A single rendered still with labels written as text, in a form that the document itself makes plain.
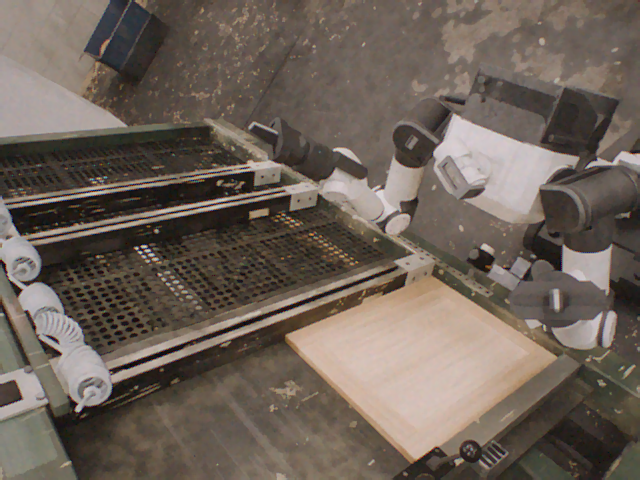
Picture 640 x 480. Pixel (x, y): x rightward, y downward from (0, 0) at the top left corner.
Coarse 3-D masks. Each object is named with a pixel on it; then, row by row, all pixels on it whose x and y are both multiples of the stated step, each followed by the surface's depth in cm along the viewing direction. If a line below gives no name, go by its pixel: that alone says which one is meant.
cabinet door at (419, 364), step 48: (432, 288) 154; (288, 336) 125; (336, 336) 128; (384, 336) 131; (432, 336) 134; (480, 336) 137; (336, 384) 114; (384, 384) 116; (432, 384) 118; (480, 384) 121; (384, 432) 104; (432, 432) 105
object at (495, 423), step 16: (544, 368) 125; (560, 368) 126; (576, 368) 127; (528, 384) 119; (544, 384) 120; (560, 384) 123; (512, 400) 114; (528, 400) 115; (544, 400) 120; (480, 416) 108; (496, 416) 109; (512, 416) 110; (464, 432) 104; (480, 432) 104; (496, 432) 105; (448, 448) 100; (464, 464) 99
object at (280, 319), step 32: (416, 256) 158; (320, 288) 136; (352, 288) 138; (384, 288) 146; (32, 320) 85; (64, 320) 90; (256, 320) 122; (288, 320) 124; (320, 320) 132; (160, 352) 107; (192, 352) 108; (224, 352) 114; (32, 384) 90; (64, 384) 91; (128, 384) 100; (160, 384) 106; (0, 416) 83; (64, 416) 94
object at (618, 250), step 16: (624, 144) 208; (608, 160) 210; (544, 224) 213; (624, 224) 200; (544, 240) 212; (560, 240) 207; (624, 240) 198; (560, 256) 209; (624, 256) 194; (624, 272) 191; (624, 288) 192
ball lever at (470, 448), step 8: (472, 440) 87; (464, 448) 86; (472, 448) 86; (480, 448) 86; (448, 456) 91; (456, 456) 89; (464, 456) 86; (472, 456) 85; (480, 456) 86; (432, 464) 93; (440, 464) 93
